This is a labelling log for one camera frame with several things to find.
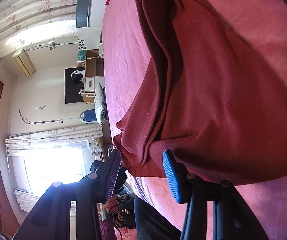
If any dark red garment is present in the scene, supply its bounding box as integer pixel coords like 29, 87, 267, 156
114, 0, 287, 185

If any operator right hand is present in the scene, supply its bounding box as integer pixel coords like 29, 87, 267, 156
103, 196, 119, 213

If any blue white chair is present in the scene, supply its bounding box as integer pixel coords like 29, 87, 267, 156
80, 109, 97, 124

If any white pillow on chair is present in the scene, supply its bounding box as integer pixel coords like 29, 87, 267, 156
94, 83, 107, 125

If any black television screen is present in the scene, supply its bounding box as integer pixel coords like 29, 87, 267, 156
64, 67, 84, 104

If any wooden desk with drawers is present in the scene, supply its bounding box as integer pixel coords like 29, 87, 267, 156
82, 50, 105, 104

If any patterned window curtain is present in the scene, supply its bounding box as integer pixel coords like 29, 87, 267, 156
0, 0, 77, 59

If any wall air conditioner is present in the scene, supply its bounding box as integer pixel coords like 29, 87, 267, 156
12, 48, 35, 76

